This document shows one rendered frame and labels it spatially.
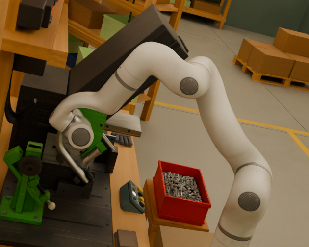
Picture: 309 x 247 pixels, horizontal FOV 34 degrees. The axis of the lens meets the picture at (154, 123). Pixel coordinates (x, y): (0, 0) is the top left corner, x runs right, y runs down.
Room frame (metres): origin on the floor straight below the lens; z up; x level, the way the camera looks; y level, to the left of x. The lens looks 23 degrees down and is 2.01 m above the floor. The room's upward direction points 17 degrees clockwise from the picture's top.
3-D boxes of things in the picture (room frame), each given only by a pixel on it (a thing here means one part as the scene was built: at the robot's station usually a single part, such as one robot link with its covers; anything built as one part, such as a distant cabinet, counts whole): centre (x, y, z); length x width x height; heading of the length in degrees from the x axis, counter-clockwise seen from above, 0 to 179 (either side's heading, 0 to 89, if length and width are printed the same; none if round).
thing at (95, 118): (1.83, 0.25, 1.17); 0.13 x 0.12 x 0.20; 13
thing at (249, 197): (1.41, -0.35, 1.24); 0.19 x 0.12 x 0.24; 171
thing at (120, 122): (1.99, 0.25, 1.11); 0.39 x 0.16 x 0.03; 103
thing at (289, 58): (8.14, -1.64, 0.37); 1.20 x 0.80 x 0.74; 114
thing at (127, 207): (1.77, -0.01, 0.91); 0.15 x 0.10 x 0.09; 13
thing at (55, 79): (1.96, 0.49, 1.07); 0.30 x 0.18 x 0.34; 13
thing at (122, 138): (2.33, 0.15, 0.91); 0.20 x 0.11 x 0.03; 16
